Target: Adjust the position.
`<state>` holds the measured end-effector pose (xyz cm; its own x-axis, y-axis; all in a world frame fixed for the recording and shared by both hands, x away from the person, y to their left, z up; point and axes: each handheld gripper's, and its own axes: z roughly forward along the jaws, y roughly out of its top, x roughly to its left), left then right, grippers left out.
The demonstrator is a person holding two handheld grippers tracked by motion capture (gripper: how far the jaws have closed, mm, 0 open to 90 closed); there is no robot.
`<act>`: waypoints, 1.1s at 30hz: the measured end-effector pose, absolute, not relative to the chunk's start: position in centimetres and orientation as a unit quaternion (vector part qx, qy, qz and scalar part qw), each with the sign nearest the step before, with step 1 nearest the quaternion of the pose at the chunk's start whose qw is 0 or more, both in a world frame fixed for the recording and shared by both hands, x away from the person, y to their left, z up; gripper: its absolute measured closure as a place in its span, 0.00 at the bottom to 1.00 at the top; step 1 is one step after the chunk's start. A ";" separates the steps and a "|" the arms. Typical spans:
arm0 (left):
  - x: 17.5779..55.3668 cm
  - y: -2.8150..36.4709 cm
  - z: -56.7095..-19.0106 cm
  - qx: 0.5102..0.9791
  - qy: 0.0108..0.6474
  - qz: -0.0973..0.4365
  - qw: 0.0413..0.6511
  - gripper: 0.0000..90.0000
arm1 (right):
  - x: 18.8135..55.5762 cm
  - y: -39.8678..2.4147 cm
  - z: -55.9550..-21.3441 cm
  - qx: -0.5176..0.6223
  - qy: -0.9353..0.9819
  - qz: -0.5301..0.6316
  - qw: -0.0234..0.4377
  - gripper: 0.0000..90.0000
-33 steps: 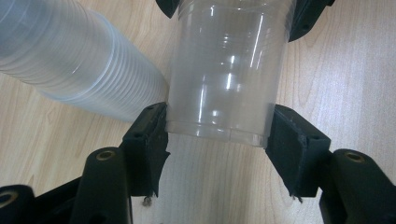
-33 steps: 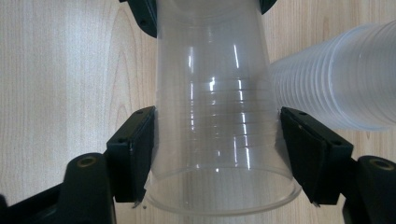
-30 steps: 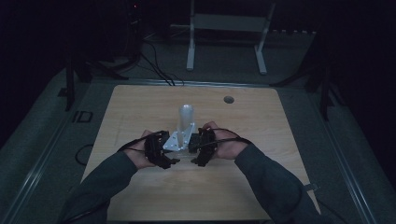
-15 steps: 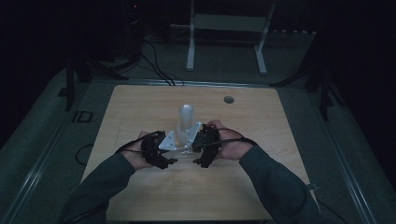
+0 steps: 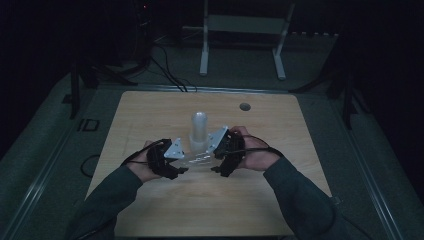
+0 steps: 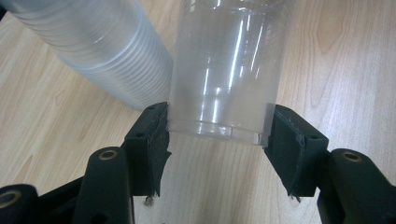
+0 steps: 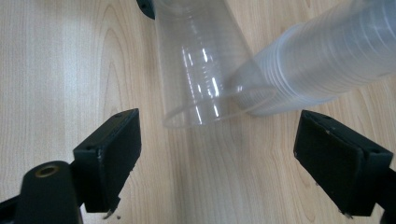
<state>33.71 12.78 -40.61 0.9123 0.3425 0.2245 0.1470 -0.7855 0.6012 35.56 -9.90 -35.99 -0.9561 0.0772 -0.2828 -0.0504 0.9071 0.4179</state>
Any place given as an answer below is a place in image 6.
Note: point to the stack of clear plastic cups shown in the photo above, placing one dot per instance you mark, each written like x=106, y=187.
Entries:
x=102, y=46

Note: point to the single clear plastic cup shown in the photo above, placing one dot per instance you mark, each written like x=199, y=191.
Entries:
x=224, y=77

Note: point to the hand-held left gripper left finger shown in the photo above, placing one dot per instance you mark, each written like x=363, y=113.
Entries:
x=146, y=149

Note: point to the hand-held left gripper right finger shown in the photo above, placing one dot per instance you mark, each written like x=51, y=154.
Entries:
x=295, y=155

